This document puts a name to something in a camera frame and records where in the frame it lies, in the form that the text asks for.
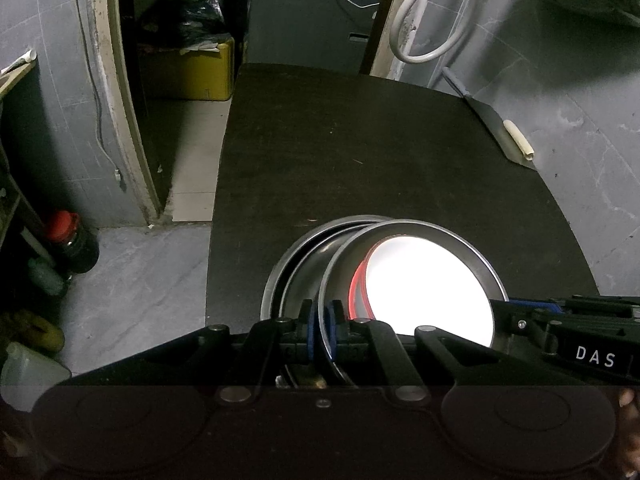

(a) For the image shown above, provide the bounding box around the worn door frame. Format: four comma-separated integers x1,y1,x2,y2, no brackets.
85,0,426,227

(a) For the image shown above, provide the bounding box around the deep stainless steel bowl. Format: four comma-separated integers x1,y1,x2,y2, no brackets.
317,218,512,387

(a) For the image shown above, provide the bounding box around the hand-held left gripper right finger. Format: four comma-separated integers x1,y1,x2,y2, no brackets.
324,300,587,407

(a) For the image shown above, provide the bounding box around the large shallow steel basin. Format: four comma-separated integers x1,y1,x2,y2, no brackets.
259,214,401,323

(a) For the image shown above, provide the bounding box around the white flexible hose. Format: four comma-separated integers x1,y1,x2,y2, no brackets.
389,0,493,65

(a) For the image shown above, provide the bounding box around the wooden side shelf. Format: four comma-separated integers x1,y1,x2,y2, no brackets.
0,57,38,101

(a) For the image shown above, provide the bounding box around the yellow jug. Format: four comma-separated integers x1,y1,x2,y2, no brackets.
0,310,66,353

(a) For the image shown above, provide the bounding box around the person's right hand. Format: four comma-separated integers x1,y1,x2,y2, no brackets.
617,387,640,476

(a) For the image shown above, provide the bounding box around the small white roll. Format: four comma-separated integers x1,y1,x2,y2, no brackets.
502,120,536,162

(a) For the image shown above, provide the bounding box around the white plastic jug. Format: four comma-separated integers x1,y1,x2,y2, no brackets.
0,341,73,413

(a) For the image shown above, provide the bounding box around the rolled white paper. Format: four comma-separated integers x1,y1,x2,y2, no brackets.
0,48,38,75

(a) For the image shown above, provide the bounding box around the dark bottle with red cap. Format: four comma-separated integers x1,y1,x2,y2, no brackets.
44,211,101,275

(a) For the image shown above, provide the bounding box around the steel cleaver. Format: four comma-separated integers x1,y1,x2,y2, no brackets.
441,66,538,171

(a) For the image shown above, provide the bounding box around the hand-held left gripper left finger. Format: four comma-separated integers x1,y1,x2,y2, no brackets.
74,299,319,407

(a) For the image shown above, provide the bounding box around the grey wall cable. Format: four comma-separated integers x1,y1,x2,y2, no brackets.
72,0,126,192

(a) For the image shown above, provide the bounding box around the black plastic bag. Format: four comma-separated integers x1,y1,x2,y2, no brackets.
137,0,233,50

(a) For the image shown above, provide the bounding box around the yellow plastic container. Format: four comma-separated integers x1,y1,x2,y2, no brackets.
139,35,236,102

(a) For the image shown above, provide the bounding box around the green bottle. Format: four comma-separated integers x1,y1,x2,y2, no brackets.
27,256,68,298

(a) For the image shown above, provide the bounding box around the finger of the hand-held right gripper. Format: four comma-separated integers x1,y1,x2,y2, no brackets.
488,299,560,357
505,297,640,319

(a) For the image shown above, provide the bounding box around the medium shallow steel basin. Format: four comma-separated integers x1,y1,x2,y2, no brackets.
278,225,386,323

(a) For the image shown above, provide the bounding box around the dark grey cabinet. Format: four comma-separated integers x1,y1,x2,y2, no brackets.
245,0,393,75

